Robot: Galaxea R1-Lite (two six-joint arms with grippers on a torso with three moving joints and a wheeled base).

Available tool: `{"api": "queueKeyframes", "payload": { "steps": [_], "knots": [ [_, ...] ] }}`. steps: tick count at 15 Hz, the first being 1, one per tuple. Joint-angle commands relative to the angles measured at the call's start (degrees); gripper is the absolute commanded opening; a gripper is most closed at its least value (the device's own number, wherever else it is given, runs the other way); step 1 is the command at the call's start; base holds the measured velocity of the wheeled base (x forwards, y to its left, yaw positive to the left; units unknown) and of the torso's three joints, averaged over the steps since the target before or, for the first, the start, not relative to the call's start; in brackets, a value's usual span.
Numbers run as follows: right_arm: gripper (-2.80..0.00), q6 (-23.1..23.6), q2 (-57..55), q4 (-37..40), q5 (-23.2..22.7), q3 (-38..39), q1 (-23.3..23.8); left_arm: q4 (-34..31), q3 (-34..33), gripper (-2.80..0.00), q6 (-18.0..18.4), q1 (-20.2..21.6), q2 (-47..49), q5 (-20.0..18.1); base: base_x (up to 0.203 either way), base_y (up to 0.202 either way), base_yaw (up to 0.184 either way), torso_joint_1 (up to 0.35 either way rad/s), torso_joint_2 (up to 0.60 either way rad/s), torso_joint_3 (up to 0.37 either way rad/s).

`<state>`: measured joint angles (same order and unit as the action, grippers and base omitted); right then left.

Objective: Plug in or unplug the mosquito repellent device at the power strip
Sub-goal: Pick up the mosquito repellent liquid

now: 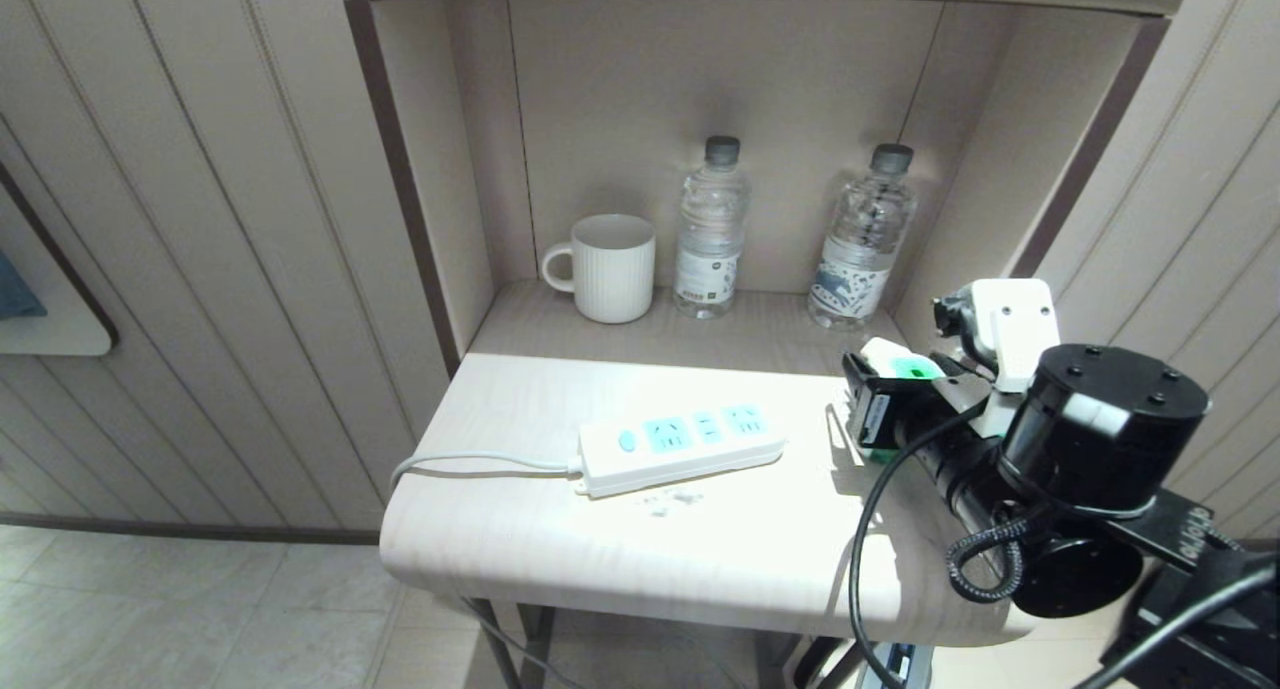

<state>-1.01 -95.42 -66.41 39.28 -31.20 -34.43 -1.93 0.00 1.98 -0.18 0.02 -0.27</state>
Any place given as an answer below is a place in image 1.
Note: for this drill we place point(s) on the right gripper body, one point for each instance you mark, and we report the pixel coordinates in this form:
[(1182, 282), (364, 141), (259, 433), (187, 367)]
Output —
[(905, 409)]

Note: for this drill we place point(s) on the white green mosquito repellent device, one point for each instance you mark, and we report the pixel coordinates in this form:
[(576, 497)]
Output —
[(905, 364)]

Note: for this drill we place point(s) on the white power strip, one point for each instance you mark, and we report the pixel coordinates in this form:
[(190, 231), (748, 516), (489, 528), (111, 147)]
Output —
[(690, 449)]

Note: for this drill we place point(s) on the clear water bottle blue label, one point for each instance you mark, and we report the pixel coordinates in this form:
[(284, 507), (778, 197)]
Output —
[(860, 249)]

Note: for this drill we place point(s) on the clear water bottle white label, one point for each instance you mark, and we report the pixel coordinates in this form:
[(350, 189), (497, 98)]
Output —
[(710, 229)]

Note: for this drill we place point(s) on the white ribbed mug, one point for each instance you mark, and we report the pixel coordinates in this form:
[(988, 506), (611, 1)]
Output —
[(612, 269)]

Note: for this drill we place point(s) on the pale wooden side table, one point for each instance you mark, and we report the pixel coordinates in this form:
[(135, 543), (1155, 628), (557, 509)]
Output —
[(600, 539)]

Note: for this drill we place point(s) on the white panel with dark rim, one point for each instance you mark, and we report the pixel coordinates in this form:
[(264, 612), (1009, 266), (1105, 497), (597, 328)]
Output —
[(60, 319)]

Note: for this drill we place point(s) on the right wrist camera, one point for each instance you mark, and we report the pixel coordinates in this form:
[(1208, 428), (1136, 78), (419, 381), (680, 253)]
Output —
[(1015, 329)]

